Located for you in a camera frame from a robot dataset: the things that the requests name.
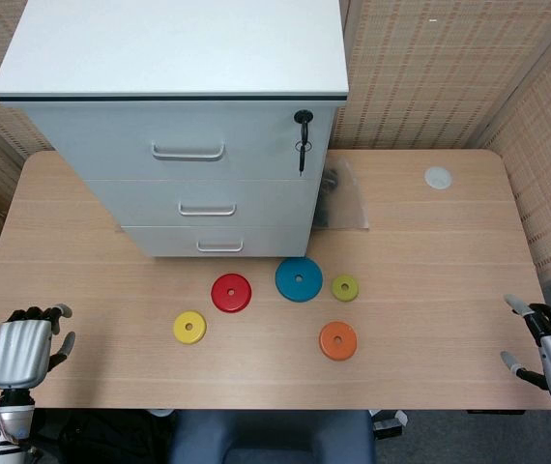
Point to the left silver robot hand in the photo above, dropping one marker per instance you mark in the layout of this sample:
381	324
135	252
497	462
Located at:
17	350

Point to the white drawer with lock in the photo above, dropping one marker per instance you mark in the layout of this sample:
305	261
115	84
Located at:
111	140

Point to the white drawer with handle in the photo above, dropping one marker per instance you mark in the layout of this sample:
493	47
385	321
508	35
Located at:
275	241

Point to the white drawer front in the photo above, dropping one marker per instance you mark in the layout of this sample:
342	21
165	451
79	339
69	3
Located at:
266	203

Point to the white drawer cabinet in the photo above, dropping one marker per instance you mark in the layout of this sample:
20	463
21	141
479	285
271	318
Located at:
169	43

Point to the yellow disc with hole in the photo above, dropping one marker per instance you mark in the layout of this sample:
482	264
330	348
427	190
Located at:
181	333

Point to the white grey device under table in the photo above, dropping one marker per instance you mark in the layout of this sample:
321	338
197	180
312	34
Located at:
389	425

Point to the red disc with hole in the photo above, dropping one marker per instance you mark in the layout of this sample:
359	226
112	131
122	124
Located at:
222	299

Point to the small olive green disc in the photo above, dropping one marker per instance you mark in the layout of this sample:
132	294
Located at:
339	295

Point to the orange disc with hole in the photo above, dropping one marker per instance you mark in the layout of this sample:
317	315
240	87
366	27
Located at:
328	350

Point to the clear plastic bag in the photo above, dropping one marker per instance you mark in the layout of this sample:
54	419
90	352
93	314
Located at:
353	203

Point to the large blue disc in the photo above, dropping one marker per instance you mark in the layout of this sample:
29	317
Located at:
287	287

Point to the black key in lock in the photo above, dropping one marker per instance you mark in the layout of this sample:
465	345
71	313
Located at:
302	120

